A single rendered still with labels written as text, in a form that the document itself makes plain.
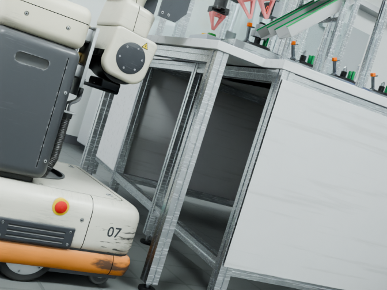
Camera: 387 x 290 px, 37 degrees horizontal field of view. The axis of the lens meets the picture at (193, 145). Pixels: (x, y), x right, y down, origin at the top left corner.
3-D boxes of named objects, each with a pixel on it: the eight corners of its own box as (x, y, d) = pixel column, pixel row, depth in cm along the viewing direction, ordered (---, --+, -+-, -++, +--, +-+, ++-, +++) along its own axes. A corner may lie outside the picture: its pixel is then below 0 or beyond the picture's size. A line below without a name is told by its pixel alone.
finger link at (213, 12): (215, 32, 257) (221, 12, 256) (222, 32, 250) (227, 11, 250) (201, 27, 254) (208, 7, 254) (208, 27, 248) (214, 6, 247)
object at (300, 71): (282, 68, 180) (285, 59, 180) (144, 57, 318) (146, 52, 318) (562, 172, 236) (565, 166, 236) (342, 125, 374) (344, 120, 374)
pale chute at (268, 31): (271, 37, 224) (266, 27, 223) (261, 39, 237) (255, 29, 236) (332, 5, 228) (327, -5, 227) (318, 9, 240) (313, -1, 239)
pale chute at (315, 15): (291, 37, 210) (286, 26, 209) (279, 39, 223) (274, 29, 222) (355, 3, 214) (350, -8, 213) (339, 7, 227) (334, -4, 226)
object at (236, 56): (216, 48, 182) (219, 39, 182) (112, 38, 258) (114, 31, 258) (363, 106, 218) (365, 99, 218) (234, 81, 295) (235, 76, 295)
